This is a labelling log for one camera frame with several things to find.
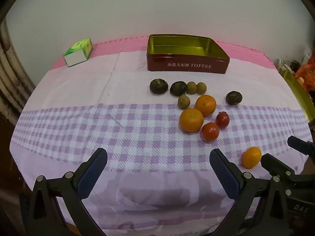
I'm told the green tissue box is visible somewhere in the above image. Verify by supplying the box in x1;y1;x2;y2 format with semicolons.
63;38;93;67

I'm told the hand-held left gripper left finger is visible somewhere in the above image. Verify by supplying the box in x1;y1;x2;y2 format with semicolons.
30;148;109;236

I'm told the crumpled packaging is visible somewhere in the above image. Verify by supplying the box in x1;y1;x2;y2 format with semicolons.
277;58;299;75

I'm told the beige curtain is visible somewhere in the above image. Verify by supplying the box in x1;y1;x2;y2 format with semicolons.
0;20;37;128

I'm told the gold tin lid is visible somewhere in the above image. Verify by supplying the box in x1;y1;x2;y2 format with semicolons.
281;70;315;123

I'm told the red metal tin box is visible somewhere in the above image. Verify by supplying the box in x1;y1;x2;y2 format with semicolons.
147;34;230;75

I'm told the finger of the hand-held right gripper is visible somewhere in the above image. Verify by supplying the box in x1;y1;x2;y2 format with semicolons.
287;135;315;156
261;153;296;190

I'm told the person's right forearm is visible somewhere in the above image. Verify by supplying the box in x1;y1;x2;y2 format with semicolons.
303;154;315;175

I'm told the orange plastic bag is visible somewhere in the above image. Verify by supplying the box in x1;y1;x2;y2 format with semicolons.
295;54;315;91

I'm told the large orange mandarin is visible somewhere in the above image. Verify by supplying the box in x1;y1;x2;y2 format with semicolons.
195;95;217;116
179;108;205;133

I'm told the purple checkered tablecloth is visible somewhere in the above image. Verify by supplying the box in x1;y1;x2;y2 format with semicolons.
15;50;313;231

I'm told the pink striped cloth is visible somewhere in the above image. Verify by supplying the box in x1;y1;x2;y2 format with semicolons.
48;36;277;70

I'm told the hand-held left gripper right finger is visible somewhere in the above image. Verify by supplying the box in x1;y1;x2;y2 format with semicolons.
209;149;291;236

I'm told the dark wrinkled round fruit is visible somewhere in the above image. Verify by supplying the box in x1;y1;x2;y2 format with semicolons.
150;79;169;95
226;91;243;106
170;81;188;97

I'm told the small red tomato with stem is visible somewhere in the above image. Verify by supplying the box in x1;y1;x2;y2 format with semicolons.
216;111;230;129

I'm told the small oval orange mandarin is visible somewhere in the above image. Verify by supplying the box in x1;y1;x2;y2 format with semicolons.
241;147;262;169

